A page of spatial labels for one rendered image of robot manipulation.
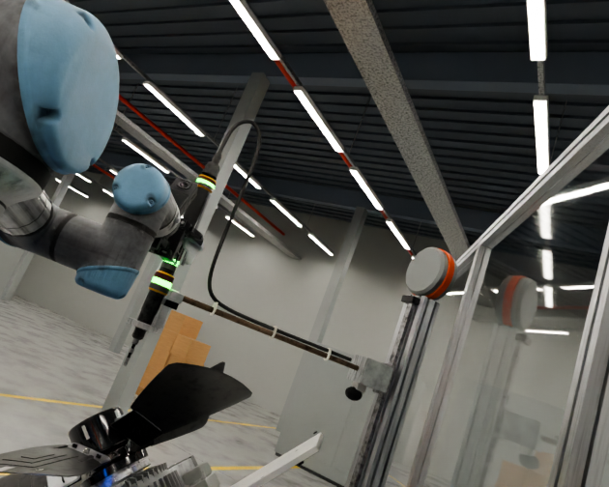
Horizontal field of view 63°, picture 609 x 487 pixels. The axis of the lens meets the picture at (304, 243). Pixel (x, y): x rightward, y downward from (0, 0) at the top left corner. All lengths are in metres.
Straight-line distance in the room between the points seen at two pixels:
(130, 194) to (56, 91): 0.39
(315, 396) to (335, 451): 0.91
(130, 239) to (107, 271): 0.05
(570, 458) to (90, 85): 0.59
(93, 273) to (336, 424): 7.74
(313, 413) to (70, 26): 8.28
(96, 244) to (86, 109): 0.37
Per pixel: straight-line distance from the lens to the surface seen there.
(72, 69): 0.38
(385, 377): 1.40
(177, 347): 9.38
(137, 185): 0.74
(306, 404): 8.60
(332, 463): 8.38
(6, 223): 0.73
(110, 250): 0.74
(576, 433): 0.66
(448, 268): 1.46
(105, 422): 1.22
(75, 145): 0.40
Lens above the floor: 1.50
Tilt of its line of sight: 13 degrees up
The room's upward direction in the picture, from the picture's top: 21 degrees clockwise
